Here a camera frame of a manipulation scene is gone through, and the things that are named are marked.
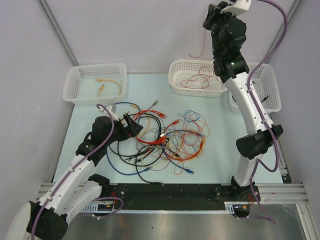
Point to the white plastic basket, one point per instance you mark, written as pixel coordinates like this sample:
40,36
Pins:
195,78
265,84
95,84

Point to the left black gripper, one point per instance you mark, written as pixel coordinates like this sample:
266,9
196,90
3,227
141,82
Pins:
129,131

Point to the white slotted cable duct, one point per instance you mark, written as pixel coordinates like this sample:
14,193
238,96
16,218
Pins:
92,208

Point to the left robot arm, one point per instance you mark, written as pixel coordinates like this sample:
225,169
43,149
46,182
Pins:
51,215

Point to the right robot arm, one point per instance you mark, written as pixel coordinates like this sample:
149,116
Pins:
228,33

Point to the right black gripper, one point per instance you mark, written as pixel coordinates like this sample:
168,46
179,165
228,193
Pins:
214,13

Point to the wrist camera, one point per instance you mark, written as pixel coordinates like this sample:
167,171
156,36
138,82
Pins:
109,112
237,7

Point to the left white plastic basket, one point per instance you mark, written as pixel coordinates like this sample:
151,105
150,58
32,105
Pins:
95,84

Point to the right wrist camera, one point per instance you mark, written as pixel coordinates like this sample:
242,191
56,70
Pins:
237,7

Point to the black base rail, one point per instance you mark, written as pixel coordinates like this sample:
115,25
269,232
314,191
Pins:
180,197

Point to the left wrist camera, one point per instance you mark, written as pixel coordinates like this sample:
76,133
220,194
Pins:
109,112

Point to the middle white plastic basket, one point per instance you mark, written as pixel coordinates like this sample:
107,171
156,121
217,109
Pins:
195,78

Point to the right white plastic basket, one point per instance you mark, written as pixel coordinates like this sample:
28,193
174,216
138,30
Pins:
265,84

